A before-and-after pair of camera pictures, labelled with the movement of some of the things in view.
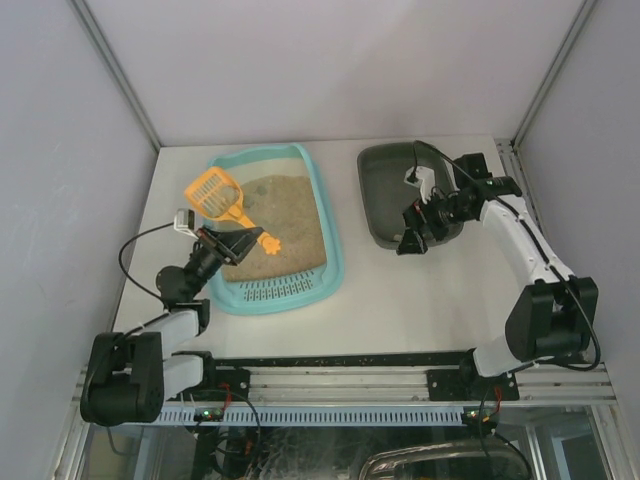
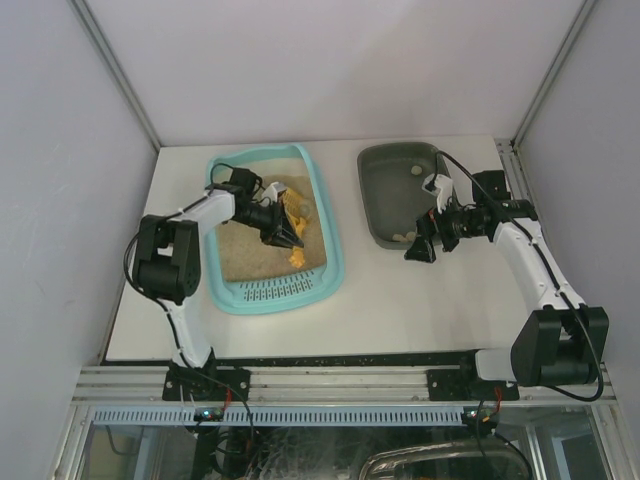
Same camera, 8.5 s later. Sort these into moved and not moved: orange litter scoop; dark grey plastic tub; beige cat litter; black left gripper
Moved: orange litter scoop; black left gripper
Not moved: dark grey plastic tub; beige cat litter
